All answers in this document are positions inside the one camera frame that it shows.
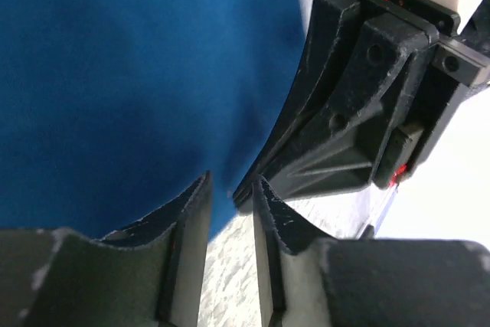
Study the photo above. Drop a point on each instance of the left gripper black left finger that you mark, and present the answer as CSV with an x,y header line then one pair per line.
x,y
149,273

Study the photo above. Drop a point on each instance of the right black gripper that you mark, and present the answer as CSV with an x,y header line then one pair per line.
x,y
370,106

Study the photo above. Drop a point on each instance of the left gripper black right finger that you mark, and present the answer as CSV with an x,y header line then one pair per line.
x,y
309,278

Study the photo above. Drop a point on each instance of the blue mickey mouse t-shirt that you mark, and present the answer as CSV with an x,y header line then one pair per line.
x,y
111,108

